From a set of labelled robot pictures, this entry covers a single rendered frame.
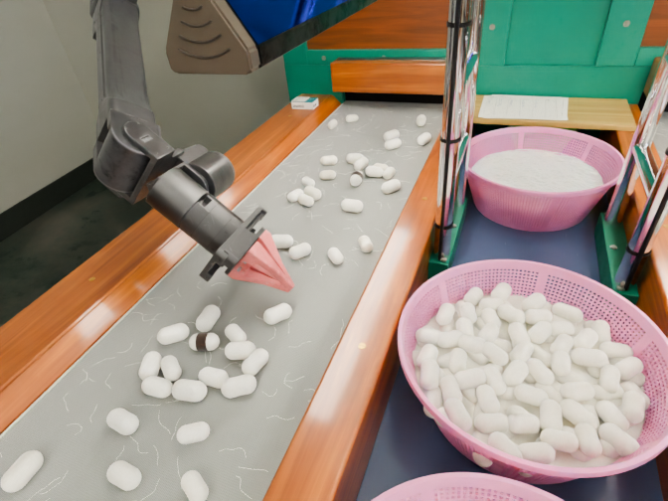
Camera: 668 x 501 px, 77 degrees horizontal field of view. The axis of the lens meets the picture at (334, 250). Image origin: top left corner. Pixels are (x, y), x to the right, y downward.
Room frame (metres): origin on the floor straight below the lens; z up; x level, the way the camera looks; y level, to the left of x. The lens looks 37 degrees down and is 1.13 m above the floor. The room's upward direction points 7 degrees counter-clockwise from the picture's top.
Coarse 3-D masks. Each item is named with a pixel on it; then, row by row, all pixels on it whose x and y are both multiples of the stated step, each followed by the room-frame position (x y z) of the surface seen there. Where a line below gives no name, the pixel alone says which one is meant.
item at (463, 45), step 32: (480, 0) 0.62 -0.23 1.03; (448, 32) 0.50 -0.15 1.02; (480, 32) 0.62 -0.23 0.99; (448, 64) 0.49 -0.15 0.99; (448, 96) 0.49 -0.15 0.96; (448, 128) 0.48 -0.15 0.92; (448, 160) 0.48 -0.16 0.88; (448, 192) 0.49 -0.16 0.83; (448, 224) 0.49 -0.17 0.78; (448, 256) 0.49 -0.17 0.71
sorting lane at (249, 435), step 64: (320, 128) 0.99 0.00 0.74; (384, 128) 0.95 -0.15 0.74; (256, 192) 0.71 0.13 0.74; (192, 256) 0.53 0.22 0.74; (320, 256) 0.49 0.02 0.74; (128, 320) 0.41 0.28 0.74; (192, 320) 0.39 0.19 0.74; (256, 320) 0.38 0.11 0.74; (320, 320) 0.37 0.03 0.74; (64, 384) 0.31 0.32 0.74; (128, 384) 0.30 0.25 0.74; (256, 384) 0.28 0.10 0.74; (0, 448) 0.24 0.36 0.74; (64, 448) 0.23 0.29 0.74; (128, 448) 0.23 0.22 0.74; (192, 448) 0.22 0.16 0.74; (256, 448) 0.21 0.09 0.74
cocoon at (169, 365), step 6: (162, 360) 0.32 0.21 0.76; (168, 360) 0.32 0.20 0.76; (174, 360) 0.32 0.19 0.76; (162, 366) 0.31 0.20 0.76; (168, 366) 0.31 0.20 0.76; (174, 366) 0.31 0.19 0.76; (168, 372) 0.30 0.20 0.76; (174, 372) 0.30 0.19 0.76; (180, 372) 0.30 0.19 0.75; (168, 378) 0.30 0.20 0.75; (174, 378) 0.30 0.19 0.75
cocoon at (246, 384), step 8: (240, 376) 0.28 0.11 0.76; (248, 376) 0.28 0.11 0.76; (224, 384) 0.27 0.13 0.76; (232, 384) 0.27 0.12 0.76; (240, 384) 0.27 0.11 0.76; (248, 384) 0.27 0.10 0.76; (224, 392) 0.27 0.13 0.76; (232, 392) 0.27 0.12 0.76; (240, 392) 0.27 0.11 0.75; (248, 392) 0.27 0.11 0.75
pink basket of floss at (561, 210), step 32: (512, 128) 0.80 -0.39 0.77; (544, 128) 0.78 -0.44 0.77; (608, 160) 0.65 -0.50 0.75; (480, 192) 0.63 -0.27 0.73; (512, 192) 0.57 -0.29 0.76; (544, 192) 0.55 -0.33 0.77; (576, 192) 0.54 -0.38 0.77; (512, 224) 0.59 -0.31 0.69; (544, 224) 0.57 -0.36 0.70; (576, 224) 0.58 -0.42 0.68
